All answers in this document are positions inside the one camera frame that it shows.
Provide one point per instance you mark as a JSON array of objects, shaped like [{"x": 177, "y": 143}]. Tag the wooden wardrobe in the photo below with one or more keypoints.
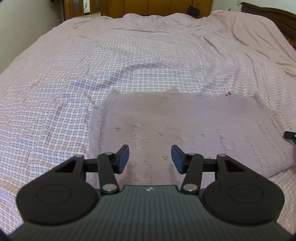
[{"x": 157, "y": 5}]

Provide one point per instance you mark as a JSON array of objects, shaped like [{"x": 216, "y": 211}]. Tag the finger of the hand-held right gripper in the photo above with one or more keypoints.
[{"x": 290, "y": 135}]

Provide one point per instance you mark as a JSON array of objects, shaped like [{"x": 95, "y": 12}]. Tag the wooden door with glass pane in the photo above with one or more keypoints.
[{"x": 75, "y": 4}]

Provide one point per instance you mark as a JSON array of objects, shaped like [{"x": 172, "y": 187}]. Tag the wooden door frame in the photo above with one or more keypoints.
[{"x": 67, "y": 9}]

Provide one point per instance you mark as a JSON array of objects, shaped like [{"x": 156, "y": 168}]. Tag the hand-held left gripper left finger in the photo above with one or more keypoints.
[{"x": 122, "y": 160}]

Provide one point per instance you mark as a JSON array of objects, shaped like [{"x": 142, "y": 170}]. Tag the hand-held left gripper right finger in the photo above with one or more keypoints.
[{"x": 177, "y": 160}]

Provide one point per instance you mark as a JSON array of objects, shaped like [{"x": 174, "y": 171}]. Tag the pink checked bedsheet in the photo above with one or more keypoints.
[{"x": 115, "y": 58}]

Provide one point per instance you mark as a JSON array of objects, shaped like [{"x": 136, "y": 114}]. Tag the dark wooden headboard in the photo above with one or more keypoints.
[{"x": 275, "y": 16}]

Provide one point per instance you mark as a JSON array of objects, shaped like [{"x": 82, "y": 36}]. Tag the purple knit cardigan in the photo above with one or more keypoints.
[{"x": 185, "y": 129}]

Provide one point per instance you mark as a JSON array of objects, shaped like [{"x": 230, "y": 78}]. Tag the black bag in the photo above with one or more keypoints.
[{"x": 193, "y": 11}]

